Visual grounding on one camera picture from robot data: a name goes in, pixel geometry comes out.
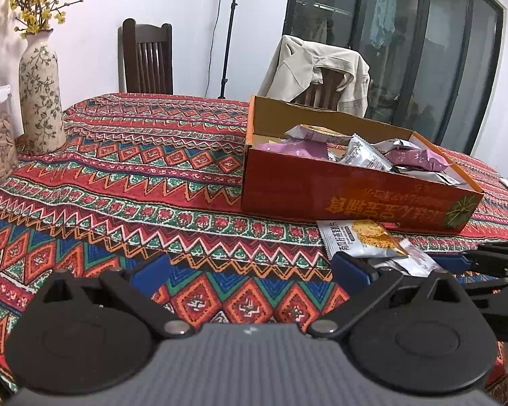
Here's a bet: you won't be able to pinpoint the white cracker packet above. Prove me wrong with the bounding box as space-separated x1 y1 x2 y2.
316 219 407 260

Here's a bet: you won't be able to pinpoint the white grey snack packet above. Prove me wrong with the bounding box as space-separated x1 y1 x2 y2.
368 238 443 278

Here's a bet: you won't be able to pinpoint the silver snack packet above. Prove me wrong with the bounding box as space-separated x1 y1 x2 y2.
339 134 393 172

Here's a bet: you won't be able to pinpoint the purple snack packet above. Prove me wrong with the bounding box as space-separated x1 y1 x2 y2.
255 139 329 160
384 148 450 172

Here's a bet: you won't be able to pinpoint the orange cracker packet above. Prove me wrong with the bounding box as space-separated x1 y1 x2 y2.
285 124 351 146

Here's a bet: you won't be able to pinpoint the patterned red tablecloth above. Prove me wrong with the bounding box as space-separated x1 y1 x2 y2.
0 92 508 406

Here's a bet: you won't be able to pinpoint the orange cardboard box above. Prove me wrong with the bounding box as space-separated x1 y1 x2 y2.
241 96 484 234

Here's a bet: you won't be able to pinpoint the floral ceramic vase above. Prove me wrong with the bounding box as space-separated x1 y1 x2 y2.
19 29 66 154

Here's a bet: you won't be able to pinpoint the chair with beige jacket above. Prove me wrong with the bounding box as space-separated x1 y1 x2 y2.
292 69 344 111

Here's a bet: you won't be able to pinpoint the studio light on stand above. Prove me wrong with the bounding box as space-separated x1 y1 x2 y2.
204 0 238 99

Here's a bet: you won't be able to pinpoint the beige jacket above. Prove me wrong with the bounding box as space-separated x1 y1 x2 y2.
258 35 370 117

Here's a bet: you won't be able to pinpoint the dark wooden chair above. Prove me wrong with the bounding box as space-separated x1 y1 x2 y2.
122 18 173 94

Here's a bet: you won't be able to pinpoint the black framed glass doors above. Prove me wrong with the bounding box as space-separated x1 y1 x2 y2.
283 0 504 154

